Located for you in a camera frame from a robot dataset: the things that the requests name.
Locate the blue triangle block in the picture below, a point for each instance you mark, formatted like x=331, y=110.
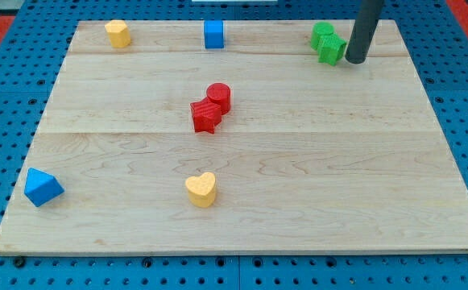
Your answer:
x=41, y=187

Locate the light wooden board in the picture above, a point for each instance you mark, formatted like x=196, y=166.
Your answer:
x=311, y=159

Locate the red cylinder block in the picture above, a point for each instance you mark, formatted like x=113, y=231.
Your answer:
x=220, y=94

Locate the red star block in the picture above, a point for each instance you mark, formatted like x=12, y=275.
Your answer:
x=206, y=115

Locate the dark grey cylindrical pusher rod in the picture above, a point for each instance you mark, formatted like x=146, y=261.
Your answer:
x=363, y=30

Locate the blue cube block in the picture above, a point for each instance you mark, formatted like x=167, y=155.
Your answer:
x=214, y=34

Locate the green cylinder block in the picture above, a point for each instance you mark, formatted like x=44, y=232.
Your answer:
x=320, y=29

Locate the yellow hexagon block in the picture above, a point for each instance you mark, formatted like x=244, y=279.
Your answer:
x=118, y=33

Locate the yellow heart block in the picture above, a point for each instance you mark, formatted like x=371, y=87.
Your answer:
x=202, y=190

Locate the green star block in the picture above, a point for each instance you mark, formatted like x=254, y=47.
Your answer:
x=330, y=49

